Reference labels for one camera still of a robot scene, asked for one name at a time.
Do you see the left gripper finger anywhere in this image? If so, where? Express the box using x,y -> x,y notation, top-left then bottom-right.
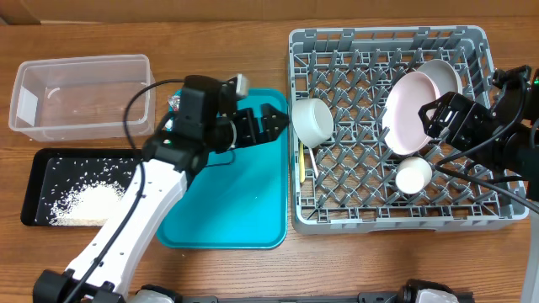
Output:
261,104 -> 289,130
261,121 -> 289,143

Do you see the grey bowl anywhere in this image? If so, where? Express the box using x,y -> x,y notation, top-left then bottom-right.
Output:
291,98 -> 334,148

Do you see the grey round plate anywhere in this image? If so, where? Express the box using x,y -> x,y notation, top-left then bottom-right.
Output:
417,59 -> 463,96

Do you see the yellow plastic spoon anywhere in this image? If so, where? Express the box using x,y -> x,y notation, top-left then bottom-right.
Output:
298,141 -> 306,183

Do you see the pink round plate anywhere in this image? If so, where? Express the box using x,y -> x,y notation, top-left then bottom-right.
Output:
382,72 -> 440,156

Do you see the silver red foil wrapper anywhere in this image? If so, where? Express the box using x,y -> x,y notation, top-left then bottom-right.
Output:
168,94 -> 181,112

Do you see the white cup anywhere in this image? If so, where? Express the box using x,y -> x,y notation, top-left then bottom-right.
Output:
395,157 -> 432,194

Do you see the white rice heap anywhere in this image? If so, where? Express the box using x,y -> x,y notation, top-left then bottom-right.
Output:
35,157 -> 137,226

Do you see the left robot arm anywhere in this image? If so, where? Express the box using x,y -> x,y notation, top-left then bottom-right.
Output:
32,74 -> 289,302

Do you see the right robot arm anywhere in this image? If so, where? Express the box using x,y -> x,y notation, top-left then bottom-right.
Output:
419,65 -> 538,302

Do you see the grey dishwasher rack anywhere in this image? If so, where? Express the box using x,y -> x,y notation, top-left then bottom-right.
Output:
288,25 -> 529,234

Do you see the teal serving tray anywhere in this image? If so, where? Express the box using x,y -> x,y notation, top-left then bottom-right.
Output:
155,87 -> 291,250

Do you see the clear plastic bin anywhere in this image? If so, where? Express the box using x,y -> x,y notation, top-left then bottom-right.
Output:
8,54 -> 155,141

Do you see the black plastic tray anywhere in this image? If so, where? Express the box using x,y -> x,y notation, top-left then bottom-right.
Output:
20,148 -> 137,226

